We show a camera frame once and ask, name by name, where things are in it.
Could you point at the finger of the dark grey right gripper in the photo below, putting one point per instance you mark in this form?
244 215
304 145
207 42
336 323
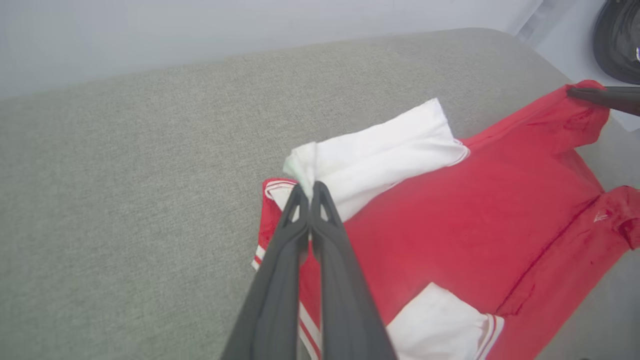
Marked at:
622 92
625 106

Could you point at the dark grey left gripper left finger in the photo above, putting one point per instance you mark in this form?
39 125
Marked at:
275 300

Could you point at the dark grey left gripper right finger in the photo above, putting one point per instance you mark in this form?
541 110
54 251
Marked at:
345 300

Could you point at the red and white garment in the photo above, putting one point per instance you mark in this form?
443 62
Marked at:
450 225

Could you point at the black round object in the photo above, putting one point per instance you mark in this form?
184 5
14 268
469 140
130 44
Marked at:
620 45

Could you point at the grey fabric sofa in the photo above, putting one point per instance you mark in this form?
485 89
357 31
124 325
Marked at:
125 200

